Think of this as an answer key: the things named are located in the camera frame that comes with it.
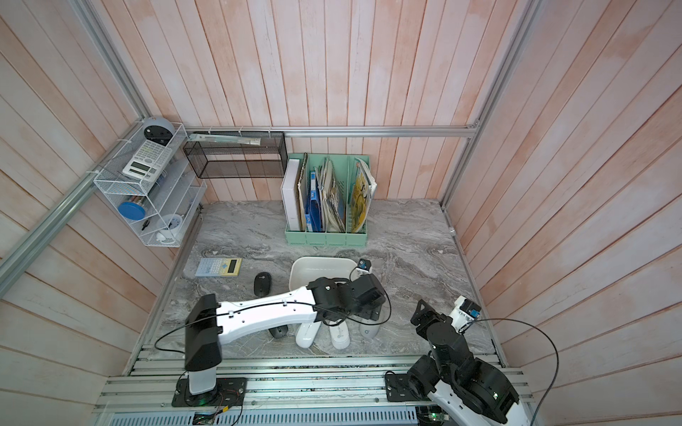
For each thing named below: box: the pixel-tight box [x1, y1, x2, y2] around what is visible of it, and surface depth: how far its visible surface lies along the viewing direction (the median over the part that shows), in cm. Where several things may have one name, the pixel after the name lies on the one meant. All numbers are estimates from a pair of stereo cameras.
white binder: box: [280, 157, 302, 232], surface depth 97 cm
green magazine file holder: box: [284, 152, 370, 248], surface depth 103 cm
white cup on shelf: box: [156, 213, 183, 245], surface depth 93 cm
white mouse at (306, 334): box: [294, 321, 322, 349], surface depth 83 cm
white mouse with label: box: [329, 318, 351, 350], surface depth 83 cm
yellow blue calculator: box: [195, 257, 243, 277], surface depth 100 cm
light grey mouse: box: [358, 323, 381, 339], surface depth 85 cm
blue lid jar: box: [117, 201, 146, 221], surface depth 78 cm
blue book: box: [306, 171, 323, 232], surface depth 100 cm
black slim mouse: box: [253, 271, 272, 298], surface depth 95 cm
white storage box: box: [288, 255, 358, 292], surface depth 99 cm
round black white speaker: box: [142, 117, 175, 147], surface depth 83 cm
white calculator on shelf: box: [122, 139, 174, 183], surface depth 79 cm
